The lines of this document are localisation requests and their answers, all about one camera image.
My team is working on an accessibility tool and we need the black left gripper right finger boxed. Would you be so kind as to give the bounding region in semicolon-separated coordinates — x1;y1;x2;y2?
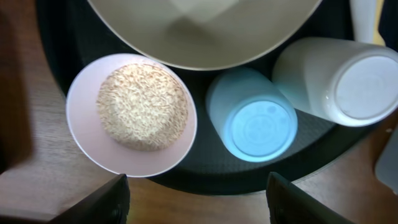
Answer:
266;172;353;224

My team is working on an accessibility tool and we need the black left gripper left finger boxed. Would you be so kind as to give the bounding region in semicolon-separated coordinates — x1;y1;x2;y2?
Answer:
49;174;130;224

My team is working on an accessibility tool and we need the light blue plastic cup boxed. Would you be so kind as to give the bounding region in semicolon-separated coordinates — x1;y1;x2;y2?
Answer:
206;67;298;162

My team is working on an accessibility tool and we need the pink bowl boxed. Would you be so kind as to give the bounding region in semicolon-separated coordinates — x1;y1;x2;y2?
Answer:
65;54;198;177

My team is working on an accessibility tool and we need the pile of rice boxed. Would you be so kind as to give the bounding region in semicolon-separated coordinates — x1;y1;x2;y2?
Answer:
96;64;188;151

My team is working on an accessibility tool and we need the white plastic cup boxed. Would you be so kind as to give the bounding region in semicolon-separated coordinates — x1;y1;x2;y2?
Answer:
272;37;397;127

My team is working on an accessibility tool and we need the grey dishwasher rack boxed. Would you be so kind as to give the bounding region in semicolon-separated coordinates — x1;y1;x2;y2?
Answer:
374;127;397;195

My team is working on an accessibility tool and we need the black round tray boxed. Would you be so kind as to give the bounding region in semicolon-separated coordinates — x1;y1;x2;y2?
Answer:
36;0;373;195

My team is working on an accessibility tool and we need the beige round plate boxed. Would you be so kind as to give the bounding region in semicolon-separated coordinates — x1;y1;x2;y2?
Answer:
88;0;321;71

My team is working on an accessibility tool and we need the white plastic fork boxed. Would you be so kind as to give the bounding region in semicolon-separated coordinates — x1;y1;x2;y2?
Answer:
349;0;377;44

